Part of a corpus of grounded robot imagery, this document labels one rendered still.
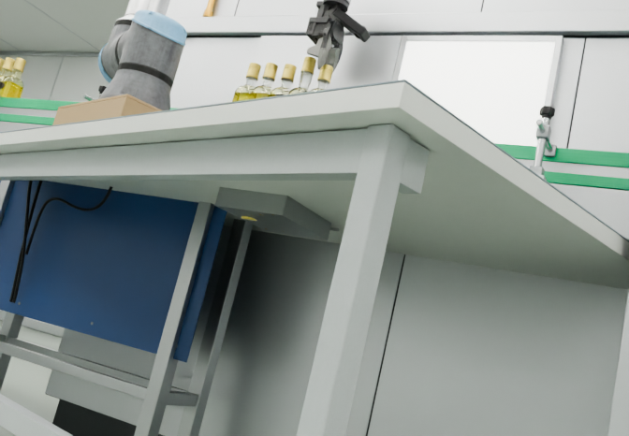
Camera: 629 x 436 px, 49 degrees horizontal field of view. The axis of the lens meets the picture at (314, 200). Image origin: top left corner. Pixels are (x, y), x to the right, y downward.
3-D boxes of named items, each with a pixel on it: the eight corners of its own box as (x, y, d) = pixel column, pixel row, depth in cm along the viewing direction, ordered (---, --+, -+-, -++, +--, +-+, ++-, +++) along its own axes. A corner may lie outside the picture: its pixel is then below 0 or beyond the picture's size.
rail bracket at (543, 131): (549, 228, 146) (566, 128, 150) (536, 206, 131) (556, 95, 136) (526, 225, 148) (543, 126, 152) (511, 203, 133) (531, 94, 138)
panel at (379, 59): (542, 167, 169) (563, 40, 176) (540, 163, 167) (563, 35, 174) (239, 140, 212) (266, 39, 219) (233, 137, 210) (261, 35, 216)
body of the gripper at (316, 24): (315, 49, 195) (325, 10, 198) (343, 50, 191) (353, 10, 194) (304, 36, 189) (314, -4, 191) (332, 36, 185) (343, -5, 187)
